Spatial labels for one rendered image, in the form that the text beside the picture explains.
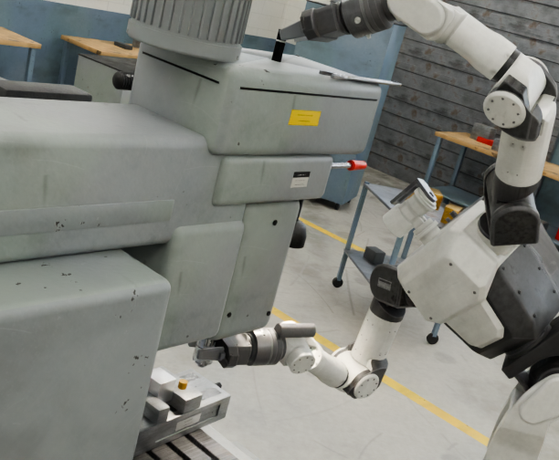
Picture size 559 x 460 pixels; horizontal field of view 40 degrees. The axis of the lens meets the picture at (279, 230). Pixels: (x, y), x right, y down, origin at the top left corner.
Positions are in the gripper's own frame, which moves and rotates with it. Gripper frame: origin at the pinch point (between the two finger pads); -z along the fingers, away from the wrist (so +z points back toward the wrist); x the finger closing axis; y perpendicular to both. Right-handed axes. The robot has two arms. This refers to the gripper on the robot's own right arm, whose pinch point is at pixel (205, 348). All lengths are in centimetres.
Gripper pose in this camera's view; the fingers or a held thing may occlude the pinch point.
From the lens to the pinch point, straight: 176.3
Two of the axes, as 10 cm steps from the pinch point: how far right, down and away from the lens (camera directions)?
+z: 8.7, 0.5, 5.0
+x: 4.4, 3.8, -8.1
